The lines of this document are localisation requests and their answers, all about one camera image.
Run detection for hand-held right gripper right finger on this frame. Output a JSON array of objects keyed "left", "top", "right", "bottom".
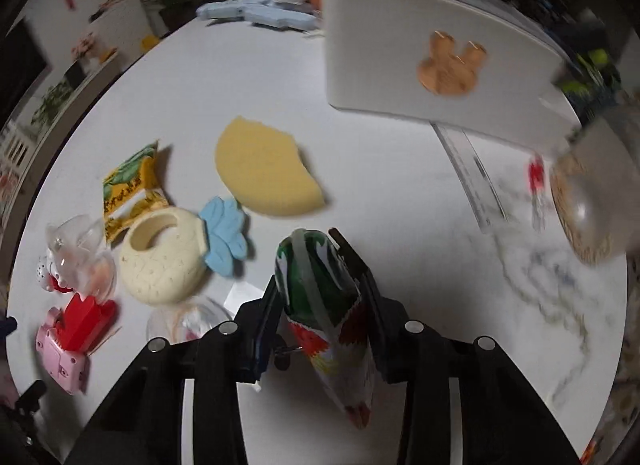
[{"left": 327, "top": 228, "right": 581, "bottom": 465}]

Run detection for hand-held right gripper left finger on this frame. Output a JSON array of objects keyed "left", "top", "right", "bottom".
[{"left": 65, "top": 275, "right": 286, "bottom": 465}]

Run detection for pink toy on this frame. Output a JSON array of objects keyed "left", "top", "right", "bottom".
[{"left": 34, "top": 307, "right": 94, "bottom": 397}]

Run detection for green red snack wrapper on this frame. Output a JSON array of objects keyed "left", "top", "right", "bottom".
[{"left": 274, "top": 229, "right": 376, "bottom": 430}]

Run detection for white spotted toy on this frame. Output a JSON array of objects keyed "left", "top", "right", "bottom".
[{"left": 35, "top": 253, "right": 67, "bottom": 294}]

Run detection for red plastic toy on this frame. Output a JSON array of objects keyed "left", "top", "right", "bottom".
[{"left": 54, "top": 292, "right": 120, "bottom": 357}]

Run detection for large clear capsule with toy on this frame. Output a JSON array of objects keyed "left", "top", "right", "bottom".
[{"left": 146, "top": 294, "right": 237, "bottom": 347}]

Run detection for small clear capsule ball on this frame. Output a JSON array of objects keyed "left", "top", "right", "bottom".
[
  {"left": 45, "top": 214, "right": 104, "bottom": 272},
  {"left": 70, "top": 250, "right": 119, "bottom": 304}
]

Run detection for light blue flower piece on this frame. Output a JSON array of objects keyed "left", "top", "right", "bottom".
[{"left": 198, "top": 196, "right": 250, "bottom": 280}]

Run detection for cream round holder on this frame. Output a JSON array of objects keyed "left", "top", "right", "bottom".
[{"left": 118, "top": 207, "right": 207, "bottom": 305}]

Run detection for yellow sponge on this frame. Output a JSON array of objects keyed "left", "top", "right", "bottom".
[{"left": 214, "top": 116, "right": 327, "bottom": 217}]

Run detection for green yellow snack packet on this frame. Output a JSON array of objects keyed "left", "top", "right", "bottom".
[{"left": 102, "top": 140, "right": 172, "bottom": 246}]

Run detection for white box with rabbit sticker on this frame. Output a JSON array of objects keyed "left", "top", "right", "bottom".
[{"left": 314, "top": 0, "right": 577, "bottom": 152}]

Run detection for clear ruler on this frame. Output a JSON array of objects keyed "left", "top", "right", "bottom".
[{"left": 432, "top": 122, "right": 509, "bottom": 237}]

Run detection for small red pen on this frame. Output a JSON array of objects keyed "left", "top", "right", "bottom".
[{"left": 527, "top": 154, "right": 549, "bottom": 232}]

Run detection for green trailing plant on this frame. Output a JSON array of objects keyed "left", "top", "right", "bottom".
[{"left": 29, "top": 79, "right": 77, "bottom": 130}]

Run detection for clear glass jar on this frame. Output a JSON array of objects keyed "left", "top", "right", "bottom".
[{"left": 549, "top": 109, "right": 635, "bottom": 267}]

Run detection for black television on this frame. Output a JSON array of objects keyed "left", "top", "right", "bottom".
[{"left": 0, "top": 19, "right": 52, "bottom": 112}]

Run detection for floral sofa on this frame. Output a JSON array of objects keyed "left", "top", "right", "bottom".
[{"left": 600, "top": 355, "right": 640, "bottom": 465}]

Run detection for pink flowers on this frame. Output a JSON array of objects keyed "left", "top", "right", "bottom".
[{"left": 72, "top": 32, "right": 114, "bottom": 65}]

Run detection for light blue toy gun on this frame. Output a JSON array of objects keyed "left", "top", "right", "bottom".
[{"left": 196, "top": 0, "right": 322, "bottom": 37}]

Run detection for green black bag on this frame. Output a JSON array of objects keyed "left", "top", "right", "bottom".
[{"left": 559, "top": 47, "right": 627, "bottom": 112}]

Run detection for white cabinet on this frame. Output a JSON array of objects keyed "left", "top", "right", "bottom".
[{"left": 89, "top": 0, "right": 157, "bottom": 62}]

